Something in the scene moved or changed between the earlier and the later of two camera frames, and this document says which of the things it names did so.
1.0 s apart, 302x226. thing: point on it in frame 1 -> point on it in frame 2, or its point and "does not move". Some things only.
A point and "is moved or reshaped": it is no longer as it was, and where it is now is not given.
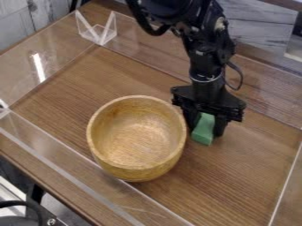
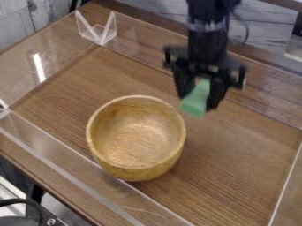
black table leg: x=36 y=193 does not move
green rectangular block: x=203 y=131 is moved or reshaped
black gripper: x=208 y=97 -> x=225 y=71
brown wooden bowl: x=135 y=136 does not move
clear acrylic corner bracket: x=97 y=33 does not move
